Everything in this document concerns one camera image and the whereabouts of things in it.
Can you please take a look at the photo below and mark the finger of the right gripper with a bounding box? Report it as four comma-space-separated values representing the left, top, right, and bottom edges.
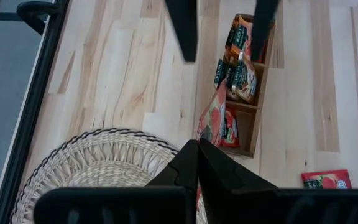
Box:
164, 0, 199, 63
250, 0, 281, 62

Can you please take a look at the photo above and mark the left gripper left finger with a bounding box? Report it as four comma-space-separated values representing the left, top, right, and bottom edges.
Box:
33, 139, 201, 224

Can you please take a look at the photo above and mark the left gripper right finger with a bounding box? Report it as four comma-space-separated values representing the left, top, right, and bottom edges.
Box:
199, 138, 358, 224

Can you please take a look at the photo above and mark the orange peach tea packet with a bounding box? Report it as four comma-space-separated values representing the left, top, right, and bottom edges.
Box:
224, 14, 254, 63

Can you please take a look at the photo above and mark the red strawberry tea packet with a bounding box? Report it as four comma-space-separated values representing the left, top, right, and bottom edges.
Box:
221, 107, 241, 149
301, 169, 353, 190
196, 79, 229, 149

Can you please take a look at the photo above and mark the wooden tea box organiser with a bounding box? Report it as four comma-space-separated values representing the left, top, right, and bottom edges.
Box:
218, 12, 277, 159

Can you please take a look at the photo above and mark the round woven straw placemat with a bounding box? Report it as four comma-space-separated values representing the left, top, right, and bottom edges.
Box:
10, 127, 209, 224

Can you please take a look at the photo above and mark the black aluminium table frame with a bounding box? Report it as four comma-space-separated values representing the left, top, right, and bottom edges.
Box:
0, 0, 71, 224

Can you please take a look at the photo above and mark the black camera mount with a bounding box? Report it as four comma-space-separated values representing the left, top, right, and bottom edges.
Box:
16, 1, 61, 35

